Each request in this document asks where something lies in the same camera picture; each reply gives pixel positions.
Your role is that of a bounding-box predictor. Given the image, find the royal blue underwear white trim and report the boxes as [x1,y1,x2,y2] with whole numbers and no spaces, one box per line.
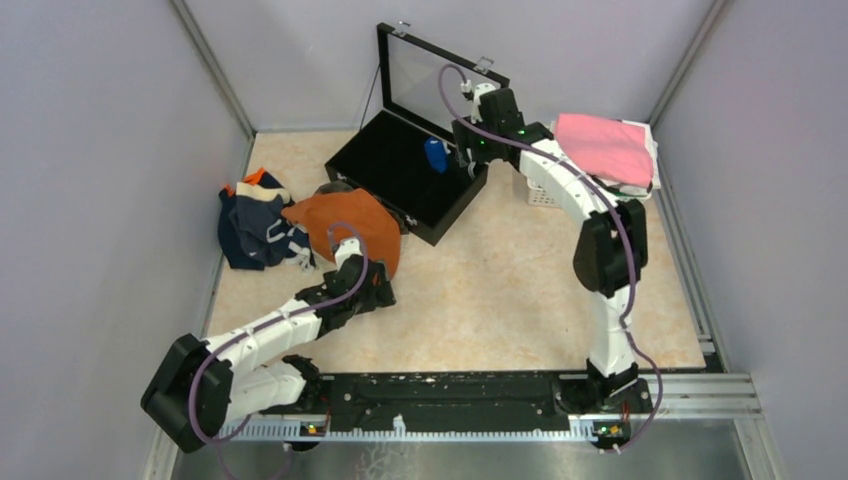
[424,137,451,174]

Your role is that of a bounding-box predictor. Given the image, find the orange underwear cream waistband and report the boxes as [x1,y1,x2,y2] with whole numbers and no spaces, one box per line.
[281,189,401,279]

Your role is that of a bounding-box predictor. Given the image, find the black display case glass lid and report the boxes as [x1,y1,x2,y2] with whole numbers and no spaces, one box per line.
[325,23,510,245]

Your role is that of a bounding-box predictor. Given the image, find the olive grey underwear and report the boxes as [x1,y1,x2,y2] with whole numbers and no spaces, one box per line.
[314,180,355,195]

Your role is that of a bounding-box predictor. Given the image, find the dark blue underwear cream waistband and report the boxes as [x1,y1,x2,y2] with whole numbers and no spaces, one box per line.
[231,182,315,271]

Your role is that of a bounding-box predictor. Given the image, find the navy underwear orange waistband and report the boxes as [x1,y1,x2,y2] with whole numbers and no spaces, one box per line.
[217,168,273,271]

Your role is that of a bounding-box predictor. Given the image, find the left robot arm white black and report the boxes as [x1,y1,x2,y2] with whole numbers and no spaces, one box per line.
[140,237,396,453]

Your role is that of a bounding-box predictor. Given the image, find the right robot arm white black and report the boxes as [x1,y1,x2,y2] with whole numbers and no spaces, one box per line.
[452,80,648,412]

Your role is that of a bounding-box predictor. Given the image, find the white plastic basket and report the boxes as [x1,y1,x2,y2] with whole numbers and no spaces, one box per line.
[526,119,660,208]

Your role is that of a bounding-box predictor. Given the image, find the pink folded cloth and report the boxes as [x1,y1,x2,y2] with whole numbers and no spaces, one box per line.
[552,113,656,189]

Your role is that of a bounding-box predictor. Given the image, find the white cloths in basket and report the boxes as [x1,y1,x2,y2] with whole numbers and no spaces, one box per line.
[531,120,660,197]

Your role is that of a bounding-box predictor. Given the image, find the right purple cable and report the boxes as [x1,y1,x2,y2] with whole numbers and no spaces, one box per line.
[437,63,664,455]

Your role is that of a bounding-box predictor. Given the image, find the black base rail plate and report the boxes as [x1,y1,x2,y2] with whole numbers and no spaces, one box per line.
[264,371,653,433]

